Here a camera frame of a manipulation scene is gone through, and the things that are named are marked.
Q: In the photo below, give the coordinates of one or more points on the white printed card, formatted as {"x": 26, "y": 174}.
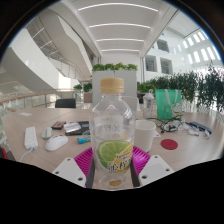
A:
{"x": 194, "y": 132}

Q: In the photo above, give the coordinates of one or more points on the black office chair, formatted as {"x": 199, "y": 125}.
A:
{"x": 65, "y": 103}

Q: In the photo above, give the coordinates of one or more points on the clear lime-label drink bottle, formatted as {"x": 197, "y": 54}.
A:
{"x": 111, "y": 133}

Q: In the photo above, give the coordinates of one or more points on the green hedge plant row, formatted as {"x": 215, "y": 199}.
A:
{"x": 196, "y": 86}

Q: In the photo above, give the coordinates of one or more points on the white computer mouse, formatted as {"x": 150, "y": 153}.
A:
{"x": 56, "y": 142}

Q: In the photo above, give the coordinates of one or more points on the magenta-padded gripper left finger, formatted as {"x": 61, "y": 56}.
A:
{"x": 70, "y": 171}

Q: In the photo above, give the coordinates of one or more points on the green tote bag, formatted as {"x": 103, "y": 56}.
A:
{"x": 166, "y": 103}

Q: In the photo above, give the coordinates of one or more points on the curved glass balustrade railing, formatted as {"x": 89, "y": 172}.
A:
{"x": 33, "y": 100}

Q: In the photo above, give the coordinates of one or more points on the white ceiling light strips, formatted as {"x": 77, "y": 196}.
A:
{"x": 119, "y": 25}

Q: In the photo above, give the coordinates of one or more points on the dark blue keyboard case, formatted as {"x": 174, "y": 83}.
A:
{"x": 200, "y": 127}

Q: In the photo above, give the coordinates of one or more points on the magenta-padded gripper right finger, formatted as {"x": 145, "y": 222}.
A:
{"x": 155, "y": 170}

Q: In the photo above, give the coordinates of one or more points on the brown planter with plants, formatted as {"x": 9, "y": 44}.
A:
{"x": 87, "y": 96}

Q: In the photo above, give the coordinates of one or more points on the red and black phone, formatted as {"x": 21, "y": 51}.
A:
{"x": 58, "y": 125}

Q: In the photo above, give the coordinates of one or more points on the white paper slip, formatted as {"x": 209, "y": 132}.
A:
{"x": 26, "y": 114}

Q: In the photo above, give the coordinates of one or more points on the white paper cup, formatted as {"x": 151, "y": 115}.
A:
{"x": 145, "y": 135}

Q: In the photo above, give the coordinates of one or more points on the flat round red coaster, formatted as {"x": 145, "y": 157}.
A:
{"x": 169, "y": 144}

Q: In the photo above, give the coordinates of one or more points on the small blue wrapper pack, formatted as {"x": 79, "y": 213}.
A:
{"x": 83, "y": 140}

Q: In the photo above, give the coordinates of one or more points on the white cabinet with plants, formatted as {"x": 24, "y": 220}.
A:
{"x": 130, "y": 80}

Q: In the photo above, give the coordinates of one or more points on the white plastic packet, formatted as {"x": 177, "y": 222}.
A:
{"x": 72, "y": 127}

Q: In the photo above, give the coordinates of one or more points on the white chair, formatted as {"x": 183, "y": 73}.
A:
{"x": 134, "y": 103}

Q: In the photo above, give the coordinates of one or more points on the clear small plastic bag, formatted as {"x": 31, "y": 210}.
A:
{"x": 206, "y": 134}

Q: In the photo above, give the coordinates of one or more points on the black flat notebook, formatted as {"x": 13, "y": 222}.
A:
{"x": 84, "y": 128}

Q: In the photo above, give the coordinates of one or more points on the small grey oval case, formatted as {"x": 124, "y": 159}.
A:
{"x": 47, "y": 133}

